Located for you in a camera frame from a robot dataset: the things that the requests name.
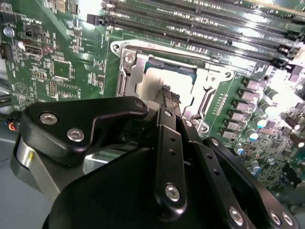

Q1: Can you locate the metal socket cover frame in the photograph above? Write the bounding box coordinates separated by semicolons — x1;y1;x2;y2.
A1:
125;51;221;120

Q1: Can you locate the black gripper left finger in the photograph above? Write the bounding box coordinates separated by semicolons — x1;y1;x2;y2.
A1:
10;85;189;212

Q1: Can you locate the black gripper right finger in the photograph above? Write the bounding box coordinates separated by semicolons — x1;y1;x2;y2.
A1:
170;93;298;229

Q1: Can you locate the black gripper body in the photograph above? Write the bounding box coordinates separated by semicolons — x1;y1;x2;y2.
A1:
41;115;229;229

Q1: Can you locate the silver CPU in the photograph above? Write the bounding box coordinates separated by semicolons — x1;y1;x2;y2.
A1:
142;59;200;115

